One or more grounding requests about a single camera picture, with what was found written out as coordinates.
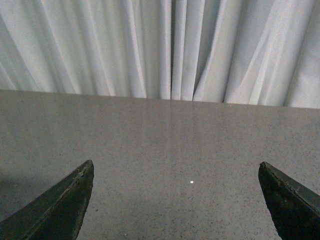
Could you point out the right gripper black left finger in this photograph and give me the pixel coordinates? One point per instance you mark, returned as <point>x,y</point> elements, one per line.
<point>56,214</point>

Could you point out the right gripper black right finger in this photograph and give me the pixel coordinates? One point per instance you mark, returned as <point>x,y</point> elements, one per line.
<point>294,208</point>

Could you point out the white pleated curtain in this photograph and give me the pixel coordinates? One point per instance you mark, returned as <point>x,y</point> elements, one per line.
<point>257,52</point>

